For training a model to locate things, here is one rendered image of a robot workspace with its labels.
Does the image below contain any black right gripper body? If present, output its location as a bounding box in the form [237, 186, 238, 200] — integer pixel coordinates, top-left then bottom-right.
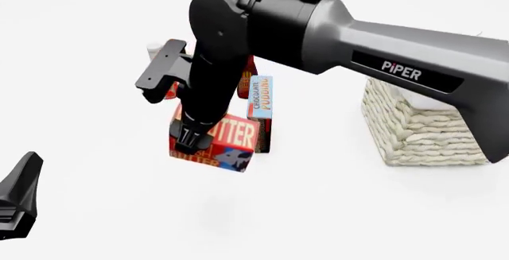
[169, 115, 212, 155]

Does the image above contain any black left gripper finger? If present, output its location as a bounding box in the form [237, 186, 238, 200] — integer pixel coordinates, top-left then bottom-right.
[0, 150, 45, 214]

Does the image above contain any small white container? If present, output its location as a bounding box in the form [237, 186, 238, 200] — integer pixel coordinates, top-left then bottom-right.
[146, 42, 164, 62]

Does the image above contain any red and white butter box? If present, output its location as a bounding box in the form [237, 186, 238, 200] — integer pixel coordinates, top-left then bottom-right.
[169, 101, 262, 174]

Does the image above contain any chocolate pudding box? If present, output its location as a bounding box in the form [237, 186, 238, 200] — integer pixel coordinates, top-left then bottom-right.
[246, 74, 275, 154]

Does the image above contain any white woven basket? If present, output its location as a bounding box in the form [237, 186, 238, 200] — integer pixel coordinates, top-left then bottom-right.
[360, 76, 490, 167]

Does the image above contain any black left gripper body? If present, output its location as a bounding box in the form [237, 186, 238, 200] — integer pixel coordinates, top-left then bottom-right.
[0, 199, 38, 241]

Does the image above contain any dark red sauce bottle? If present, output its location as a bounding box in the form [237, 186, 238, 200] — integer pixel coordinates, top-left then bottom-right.
[237, 55, 258, 100]

